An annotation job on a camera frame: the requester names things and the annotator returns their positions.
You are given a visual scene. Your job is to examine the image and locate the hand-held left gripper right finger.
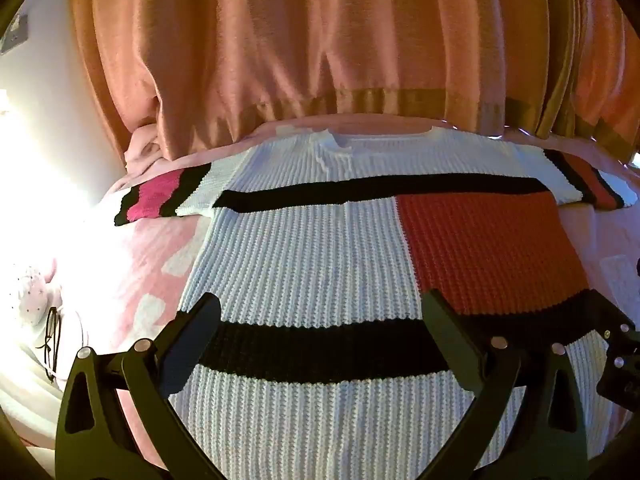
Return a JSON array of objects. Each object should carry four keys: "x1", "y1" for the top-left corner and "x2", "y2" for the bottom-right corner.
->
[{"x1": 420, "y1": 287, "x2": 589, "y2": 480}]

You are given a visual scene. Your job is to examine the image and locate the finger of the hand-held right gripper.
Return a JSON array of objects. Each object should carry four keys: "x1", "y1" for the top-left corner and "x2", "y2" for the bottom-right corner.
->
[{"x1": 595, "y1": 310, "x2": 640, "y2": 412}]

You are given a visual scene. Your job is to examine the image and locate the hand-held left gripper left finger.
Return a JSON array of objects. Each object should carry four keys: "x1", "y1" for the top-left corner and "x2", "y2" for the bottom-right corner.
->
[{"x1": 55, "y1": 291, "x2": 222, "y2": 480}]

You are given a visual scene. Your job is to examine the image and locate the white black red knit sweater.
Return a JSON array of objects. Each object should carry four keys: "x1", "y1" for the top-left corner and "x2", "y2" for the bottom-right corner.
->
[{"x1": 114, "y1": 127, "x2": 632, "y2": 480}]

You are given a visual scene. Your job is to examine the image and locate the pink blanket with white bows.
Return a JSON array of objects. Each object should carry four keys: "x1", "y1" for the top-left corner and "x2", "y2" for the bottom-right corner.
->
[{"x1": 0, "y1": 119, "x2": 640, "y2": 461}]

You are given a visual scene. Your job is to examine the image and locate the black-framed eyeglasses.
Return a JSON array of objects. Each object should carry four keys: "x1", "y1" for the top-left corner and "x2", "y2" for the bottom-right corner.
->
[{"x1": 42, "y1": 307, "x2": 65, "y2": 387}]

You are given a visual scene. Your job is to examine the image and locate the white polka dot cloth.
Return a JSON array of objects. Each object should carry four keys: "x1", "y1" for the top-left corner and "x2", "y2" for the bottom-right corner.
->
[{"x1": 9, "y1": 264, "x2": 62, "y2": 332}]

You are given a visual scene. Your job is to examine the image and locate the orange curtain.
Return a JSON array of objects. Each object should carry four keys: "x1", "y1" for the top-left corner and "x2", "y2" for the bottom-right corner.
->
[{"x1": 67, "y1": 0, "x2": 640, "y2": 162}]

